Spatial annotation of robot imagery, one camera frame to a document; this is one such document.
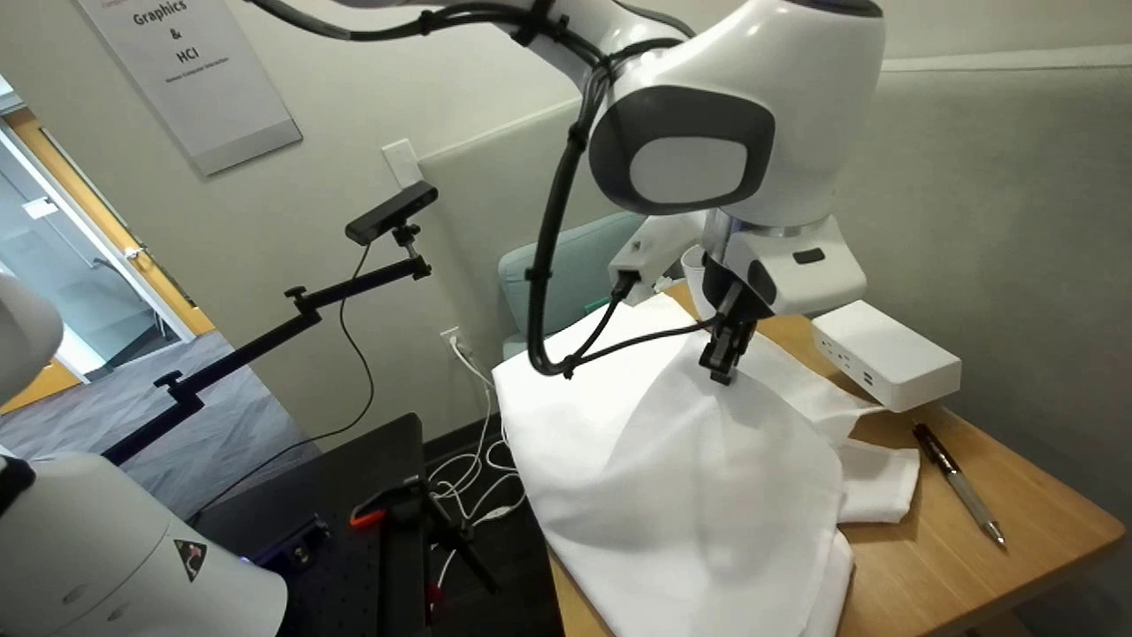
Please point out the black and silver pen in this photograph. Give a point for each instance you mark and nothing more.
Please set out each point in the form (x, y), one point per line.
(956, 479)

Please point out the white cloth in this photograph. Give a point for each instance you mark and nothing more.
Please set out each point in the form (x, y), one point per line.
(674, 496)

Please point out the small black tripod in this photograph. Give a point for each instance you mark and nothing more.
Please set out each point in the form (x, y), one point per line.
(463, 549)

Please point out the black bar-shaped camera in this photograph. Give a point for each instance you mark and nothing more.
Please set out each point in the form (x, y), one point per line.
(389, 214)

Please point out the white wall outlet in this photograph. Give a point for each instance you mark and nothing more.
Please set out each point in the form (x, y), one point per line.
(402, 160)

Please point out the wooden door frame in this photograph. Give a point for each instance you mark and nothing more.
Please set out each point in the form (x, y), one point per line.
(141, 254)

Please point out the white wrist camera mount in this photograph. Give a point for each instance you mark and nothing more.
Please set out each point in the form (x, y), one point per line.
(813, 278)

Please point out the white rectangular box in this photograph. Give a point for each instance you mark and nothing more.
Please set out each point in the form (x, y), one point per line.
(886, 356)

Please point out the black articulated camera stand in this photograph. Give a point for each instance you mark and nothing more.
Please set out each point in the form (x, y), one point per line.
(233, 360)

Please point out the grey wall sign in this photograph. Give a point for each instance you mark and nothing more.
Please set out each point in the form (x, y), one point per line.
(198, 90)

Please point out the black floor mat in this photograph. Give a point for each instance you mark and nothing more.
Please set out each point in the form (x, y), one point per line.
(331, 496)

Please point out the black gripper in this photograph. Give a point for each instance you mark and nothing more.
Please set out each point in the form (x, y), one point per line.
(741, 288)

